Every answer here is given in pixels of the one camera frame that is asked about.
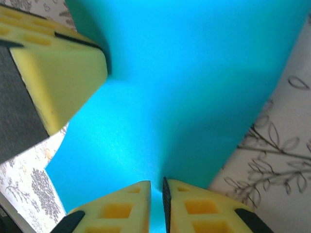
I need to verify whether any floral patterned table mat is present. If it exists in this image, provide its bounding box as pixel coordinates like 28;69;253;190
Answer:
0;0;311;233

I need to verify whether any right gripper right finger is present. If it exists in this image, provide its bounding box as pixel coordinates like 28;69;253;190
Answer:
162;176;276;233

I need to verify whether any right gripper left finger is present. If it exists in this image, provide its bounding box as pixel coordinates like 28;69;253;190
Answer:
54;180;152;233

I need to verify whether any teal square paper sheet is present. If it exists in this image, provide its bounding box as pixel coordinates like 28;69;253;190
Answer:
45;0;311;233

